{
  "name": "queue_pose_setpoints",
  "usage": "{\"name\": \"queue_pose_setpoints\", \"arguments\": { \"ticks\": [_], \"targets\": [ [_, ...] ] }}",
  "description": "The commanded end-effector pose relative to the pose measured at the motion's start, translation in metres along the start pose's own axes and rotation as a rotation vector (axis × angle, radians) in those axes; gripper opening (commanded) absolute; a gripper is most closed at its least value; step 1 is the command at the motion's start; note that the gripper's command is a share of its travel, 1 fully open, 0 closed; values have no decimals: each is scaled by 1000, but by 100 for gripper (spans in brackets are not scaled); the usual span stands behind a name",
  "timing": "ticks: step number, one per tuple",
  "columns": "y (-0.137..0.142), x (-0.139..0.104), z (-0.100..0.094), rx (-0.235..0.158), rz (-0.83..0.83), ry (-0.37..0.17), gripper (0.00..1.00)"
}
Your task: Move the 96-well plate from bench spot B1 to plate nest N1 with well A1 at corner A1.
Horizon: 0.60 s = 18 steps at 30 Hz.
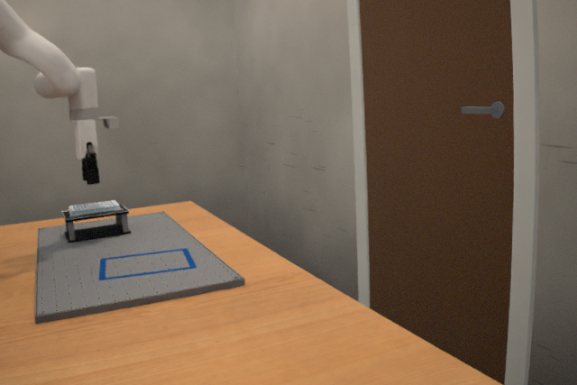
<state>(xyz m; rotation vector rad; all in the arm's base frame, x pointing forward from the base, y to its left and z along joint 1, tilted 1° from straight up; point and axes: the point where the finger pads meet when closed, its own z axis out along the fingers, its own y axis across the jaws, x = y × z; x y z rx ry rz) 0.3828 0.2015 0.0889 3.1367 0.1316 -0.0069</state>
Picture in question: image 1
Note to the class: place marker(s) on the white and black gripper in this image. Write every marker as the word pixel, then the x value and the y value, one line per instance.
pixel 86 145

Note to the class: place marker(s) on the blue rectangular tape outline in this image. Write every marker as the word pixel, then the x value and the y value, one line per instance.
pixel 103 264

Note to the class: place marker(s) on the black raised platform on two legs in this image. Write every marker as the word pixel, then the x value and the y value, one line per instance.
pixel 121 226

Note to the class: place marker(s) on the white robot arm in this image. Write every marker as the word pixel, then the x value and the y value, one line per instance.
pixel 63 78

